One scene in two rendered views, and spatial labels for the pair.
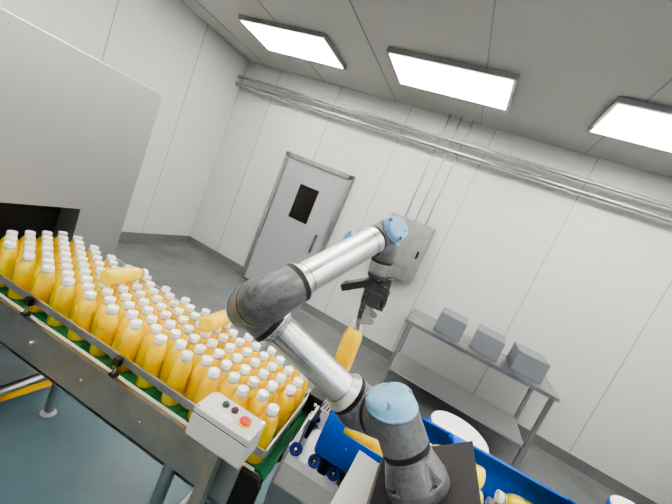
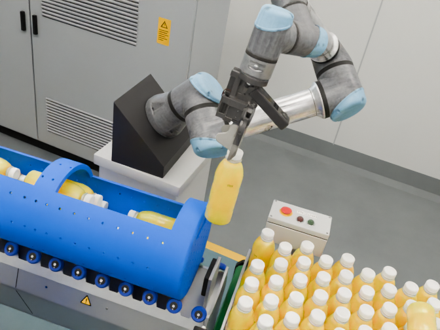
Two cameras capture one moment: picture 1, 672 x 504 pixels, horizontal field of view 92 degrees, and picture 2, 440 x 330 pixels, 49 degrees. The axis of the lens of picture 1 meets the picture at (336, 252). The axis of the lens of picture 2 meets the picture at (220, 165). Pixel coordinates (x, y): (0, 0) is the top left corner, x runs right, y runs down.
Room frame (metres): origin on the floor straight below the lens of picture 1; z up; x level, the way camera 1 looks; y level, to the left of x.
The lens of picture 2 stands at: (2.12, -0.26, 2.09)
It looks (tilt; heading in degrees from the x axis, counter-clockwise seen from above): 34 degrees down; 177
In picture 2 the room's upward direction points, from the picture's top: 11 degrees clockwise
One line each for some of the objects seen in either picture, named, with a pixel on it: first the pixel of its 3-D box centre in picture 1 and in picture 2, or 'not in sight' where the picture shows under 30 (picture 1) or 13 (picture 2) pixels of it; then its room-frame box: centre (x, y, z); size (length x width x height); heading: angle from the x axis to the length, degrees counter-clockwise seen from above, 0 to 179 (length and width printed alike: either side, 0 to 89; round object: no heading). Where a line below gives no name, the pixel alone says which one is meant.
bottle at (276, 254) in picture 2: (253, 418); (277, 271); (1.04, 0.04, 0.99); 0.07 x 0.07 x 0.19
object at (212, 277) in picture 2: (310, 426); (209, 281); (1.12, -0.17, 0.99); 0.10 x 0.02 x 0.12; 166
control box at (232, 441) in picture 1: (226, 427); (296, 227); (0.88, 0.10, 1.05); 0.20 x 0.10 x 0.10; 76
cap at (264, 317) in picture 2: not in sight; (265, 322); (1.32, -0.03, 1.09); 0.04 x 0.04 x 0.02
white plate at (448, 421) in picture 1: (459, 432); not in sight; (1.43, -0.87, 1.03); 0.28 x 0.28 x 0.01
